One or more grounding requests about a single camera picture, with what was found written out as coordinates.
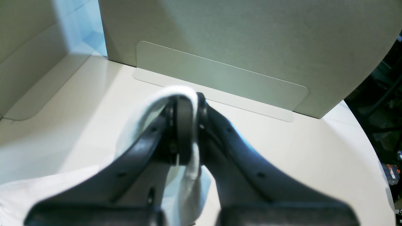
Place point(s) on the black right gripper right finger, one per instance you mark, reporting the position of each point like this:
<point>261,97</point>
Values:
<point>254,192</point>

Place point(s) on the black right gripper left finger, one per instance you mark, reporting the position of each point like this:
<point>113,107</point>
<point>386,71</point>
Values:
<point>129,191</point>

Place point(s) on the beige cardboard front panel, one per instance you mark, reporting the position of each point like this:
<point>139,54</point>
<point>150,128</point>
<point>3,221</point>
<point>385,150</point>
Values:
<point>272,57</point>

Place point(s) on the beige cardboard side panel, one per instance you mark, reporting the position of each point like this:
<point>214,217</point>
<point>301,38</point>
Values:
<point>43,43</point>

